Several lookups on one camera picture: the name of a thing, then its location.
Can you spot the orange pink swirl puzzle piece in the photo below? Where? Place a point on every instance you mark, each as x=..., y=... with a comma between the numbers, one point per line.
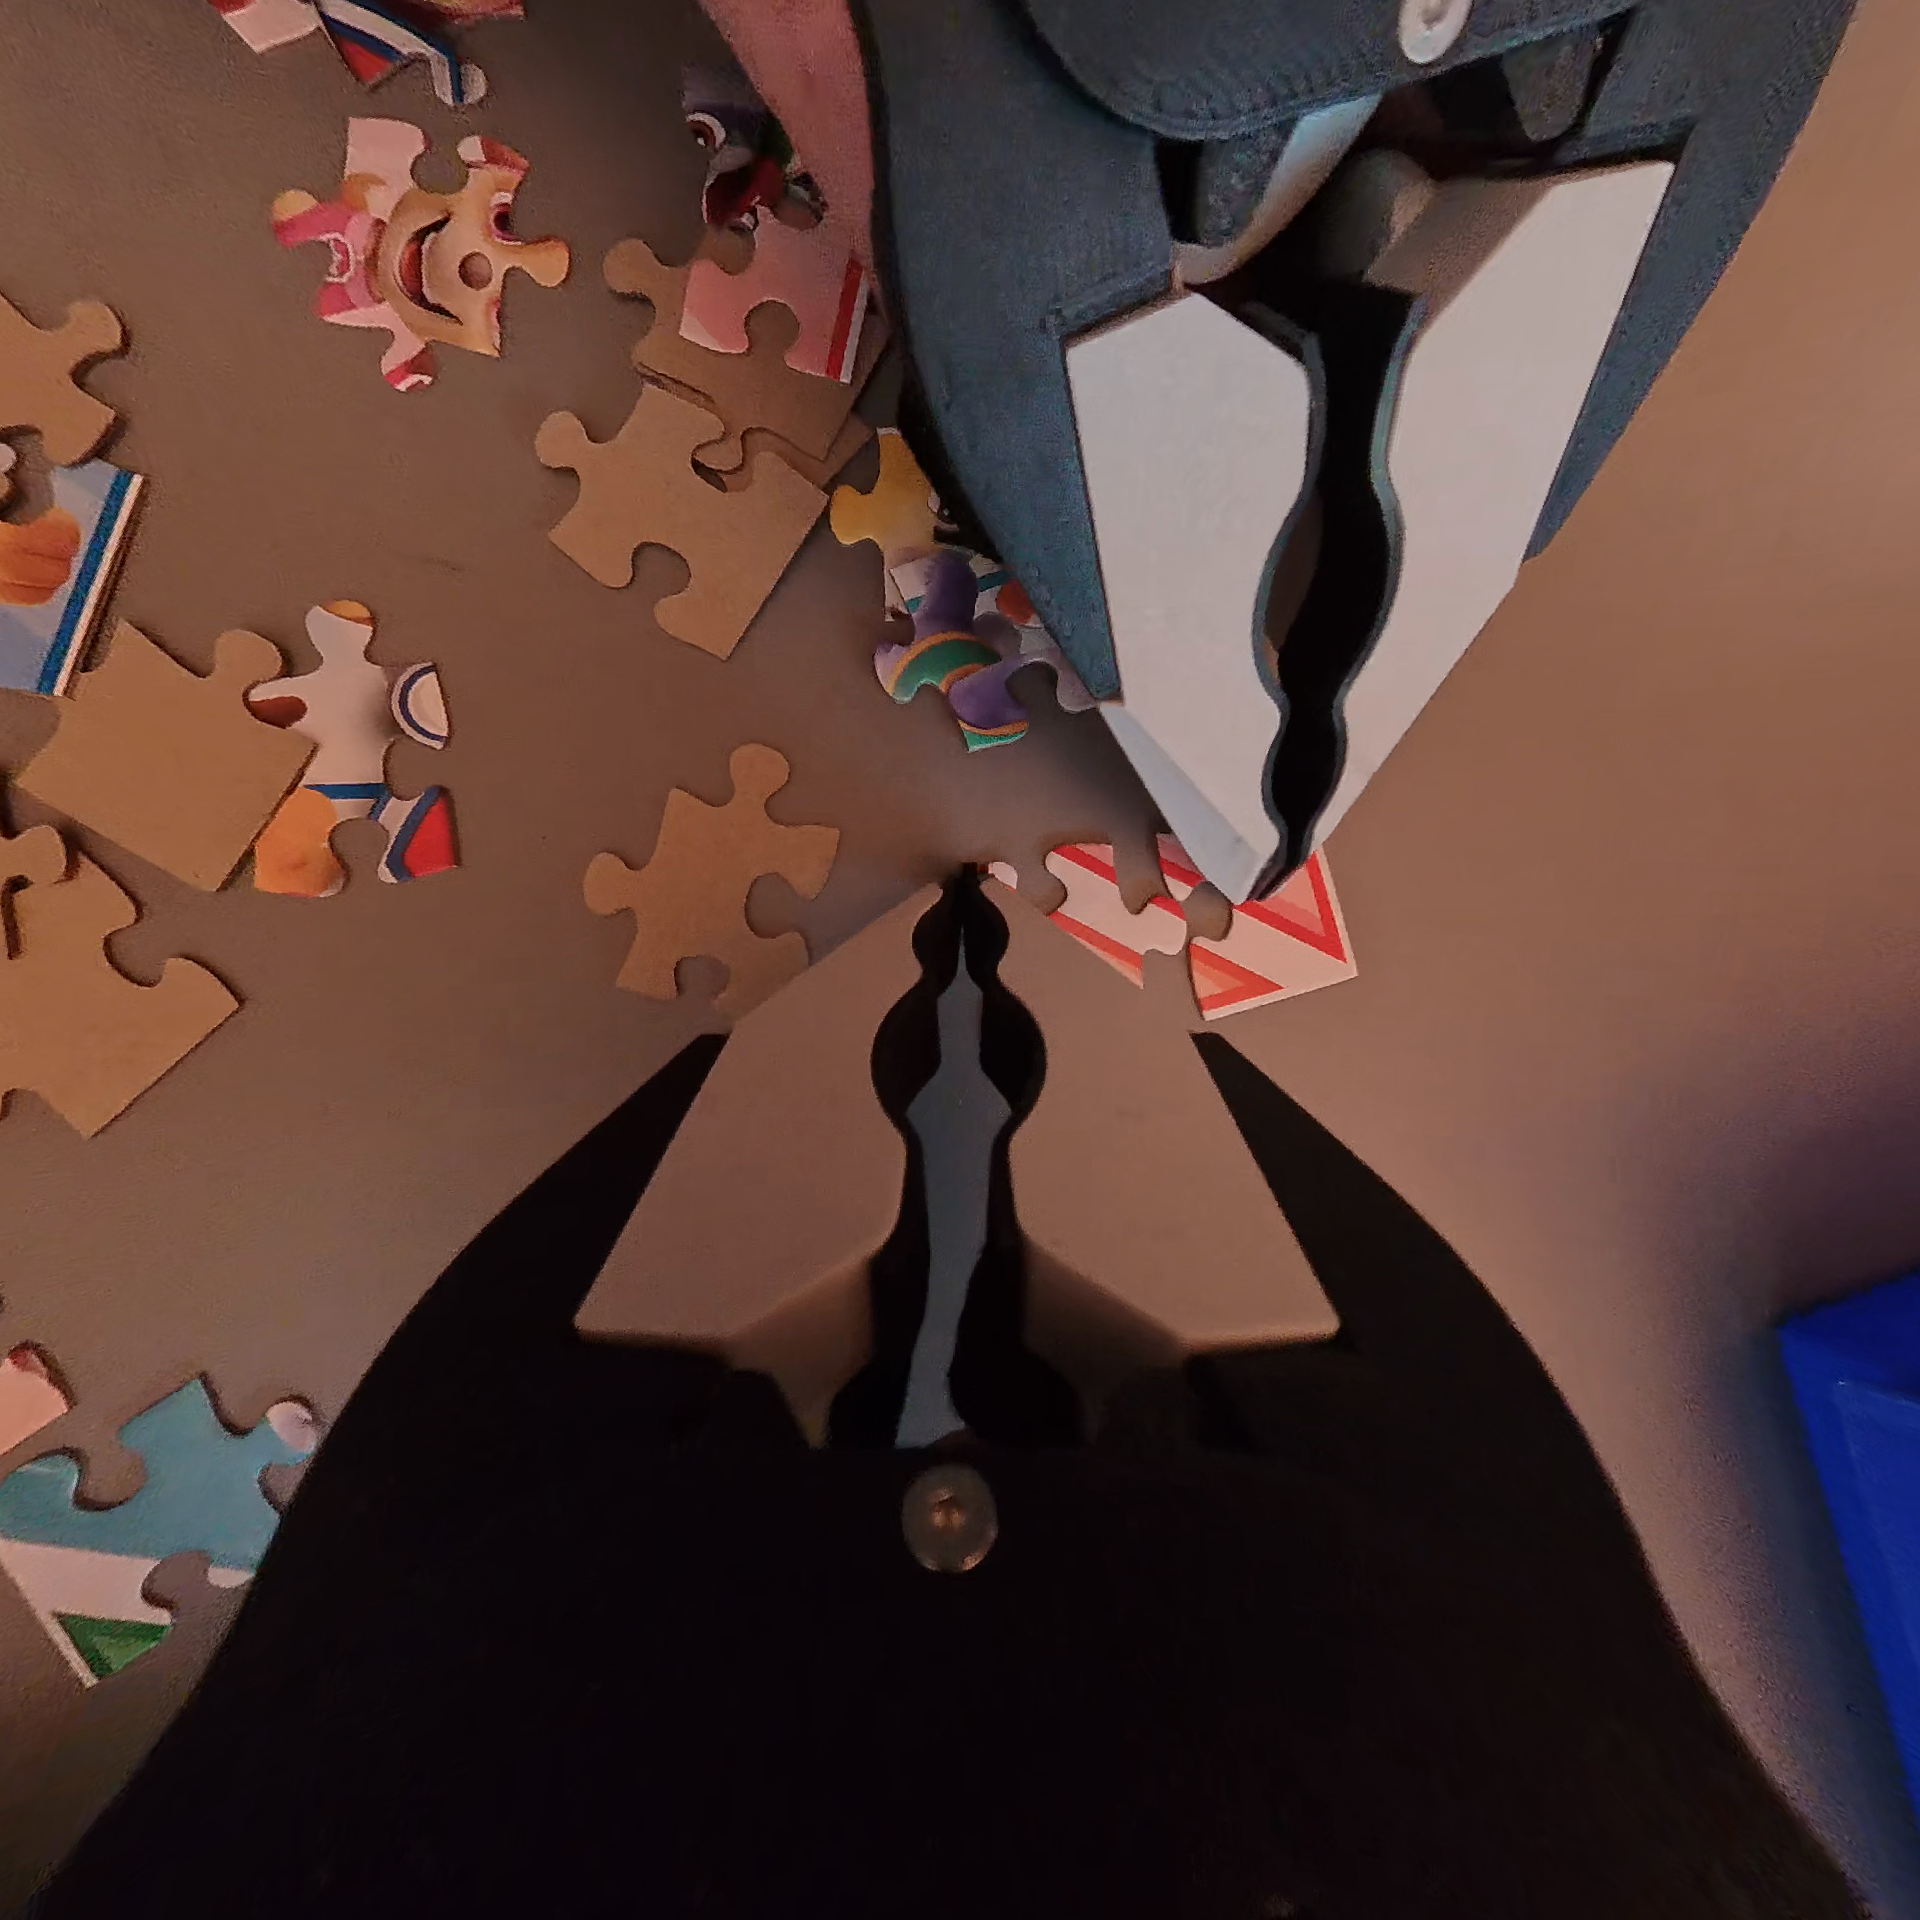
x=440, y=256

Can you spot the pile of puzzle pieces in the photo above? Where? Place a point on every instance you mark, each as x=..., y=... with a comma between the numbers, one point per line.
x=677, y=511

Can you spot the person's left hand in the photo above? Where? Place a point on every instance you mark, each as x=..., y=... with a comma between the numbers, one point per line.
x=799, y=77

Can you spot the purple rainbow swirl puzzle piece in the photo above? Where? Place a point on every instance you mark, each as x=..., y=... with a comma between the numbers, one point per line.
x=952, y=662

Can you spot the plain brown puzzle piece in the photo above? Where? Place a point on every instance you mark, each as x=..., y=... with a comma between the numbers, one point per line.
x=27, y=885
x=94, y=1016
x=51, y=376
x=151, y=767
x=705, y=885

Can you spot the red pink striped puzzle piece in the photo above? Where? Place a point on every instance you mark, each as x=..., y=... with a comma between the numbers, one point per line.
x=1276, y=964

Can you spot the pink red edge puzzle piece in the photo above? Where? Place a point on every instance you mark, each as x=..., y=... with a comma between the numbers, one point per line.
x=27, y=1404

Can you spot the plain teal puzzle piece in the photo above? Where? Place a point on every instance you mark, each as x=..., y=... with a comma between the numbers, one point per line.
x=164, y=1485

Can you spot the blue plastic bin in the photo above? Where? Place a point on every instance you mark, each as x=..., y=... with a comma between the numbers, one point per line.
x=1862, y=1496

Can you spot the white orange blue puzzle piece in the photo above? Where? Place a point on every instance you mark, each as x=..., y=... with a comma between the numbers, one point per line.
x=353, y=723

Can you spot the deep orange edge puzzle piece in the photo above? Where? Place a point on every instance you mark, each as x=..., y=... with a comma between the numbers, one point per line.
x=1099, y=903

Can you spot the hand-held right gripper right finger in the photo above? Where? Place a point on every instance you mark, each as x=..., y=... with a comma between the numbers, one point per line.
x=1169, y=1200

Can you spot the red white colourful puzzle piece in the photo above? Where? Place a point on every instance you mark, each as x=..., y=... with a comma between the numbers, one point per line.
x=395, y=47

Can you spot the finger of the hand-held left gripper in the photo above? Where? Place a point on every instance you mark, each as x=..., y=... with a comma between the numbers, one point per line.
x=1499, y=422
x=1183, y=526

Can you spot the blue orange dog puzzle piece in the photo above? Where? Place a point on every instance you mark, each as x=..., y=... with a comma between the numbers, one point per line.
x=75, y=598

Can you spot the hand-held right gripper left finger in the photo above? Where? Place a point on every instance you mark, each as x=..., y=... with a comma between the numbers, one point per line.
x=751, y=1200

